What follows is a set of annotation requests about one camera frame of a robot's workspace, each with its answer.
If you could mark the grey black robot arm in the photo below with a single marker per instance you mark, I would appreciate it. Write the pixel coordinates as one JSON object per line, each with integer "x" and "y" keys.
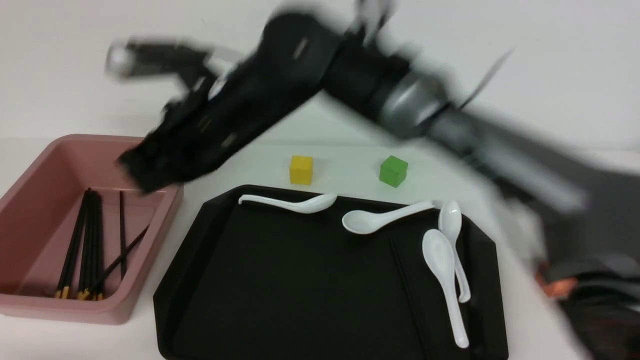
{"x": 589, "y": 216}

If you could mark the black chopstick bundle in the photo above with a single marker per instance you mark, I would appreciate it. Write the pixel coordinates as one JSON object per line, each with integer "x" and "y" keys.
{"x": 100, "y": 257}
{"x": 86, "y": 270}
{"x": 66, "y": 277}

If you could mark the yellow cube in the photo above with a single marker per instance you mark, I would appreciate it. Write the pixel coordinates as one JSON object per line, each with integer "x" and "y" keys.
{"x": 301, "y": 170}

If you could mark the white spoon top middle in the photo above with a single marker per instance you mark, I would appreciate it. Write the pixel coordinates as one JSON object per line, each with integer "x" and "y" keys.
{"x": 362, "y": 222}

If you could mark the white spoon lower right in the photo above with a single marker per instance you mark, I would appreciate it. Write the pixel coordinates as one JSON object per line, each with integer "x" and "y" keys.
{"x": 439, "y": 257}

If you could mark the black chopstick bundle right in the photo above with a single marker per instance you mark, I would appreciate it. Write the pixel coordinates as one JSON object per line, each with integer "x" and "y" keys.
{"x": 100, "y": 257}

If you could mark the pink plastic bin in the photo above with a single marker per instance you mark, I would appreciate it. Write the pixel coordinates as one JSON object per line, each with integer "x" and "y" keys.
{"x": 38, "y": 214}

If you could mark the black plastic tray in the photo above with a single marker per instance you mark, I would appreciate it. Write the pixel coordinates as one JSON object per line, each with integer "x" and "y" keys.
{"x": 257, "y": 282}

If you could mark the white spoon top left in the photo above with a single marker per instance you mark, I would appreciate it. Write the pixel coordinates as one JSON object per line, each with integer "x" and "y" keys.
{"x": 311, "y": 206}

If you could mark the black chopstick bundle centre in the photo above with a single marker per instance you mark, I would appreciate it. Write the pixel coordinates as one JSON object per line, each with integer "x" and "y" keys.
{"x": 86, "y": 270}

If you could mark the white spoon upper right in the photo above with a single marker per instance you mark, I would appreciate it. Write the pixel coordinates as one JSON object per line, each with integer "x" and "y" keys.
{"x": 450, "y": 225}

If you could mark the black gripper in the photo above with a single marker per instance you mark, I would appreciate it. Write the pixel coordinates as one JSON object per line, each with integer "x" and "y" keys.
{"x": 197, "y": 136}

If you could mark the black chopstick on tray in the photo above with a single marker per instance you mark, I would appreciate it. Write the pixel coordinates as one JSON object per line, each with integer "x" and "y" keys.
{"x": 407, "y": 263}

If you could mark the white spoon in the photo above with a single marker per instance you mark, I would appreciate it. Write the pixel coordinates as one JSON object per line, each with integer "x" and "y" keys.
{"x": 450, "y": 225}
{"x": 311, "y": 206}
{"x": 439, "y": 257}
{"x": 362, "y": 222}

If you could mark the black chopstick bundle left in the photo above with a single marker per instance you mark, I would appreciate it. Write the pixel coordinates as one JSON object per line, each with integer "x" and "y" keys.
{"x": 66, "y": 277}

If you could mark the black chopstick single middle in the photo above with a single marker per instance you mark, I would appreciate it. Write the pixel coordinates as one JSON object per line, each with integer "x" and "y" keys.
{"x": 122, "y": 235}

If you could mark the green cube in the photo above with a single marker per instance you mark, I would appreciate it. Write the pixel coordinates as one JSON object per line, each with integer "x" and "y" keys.
{"x": 393, "y": 171}

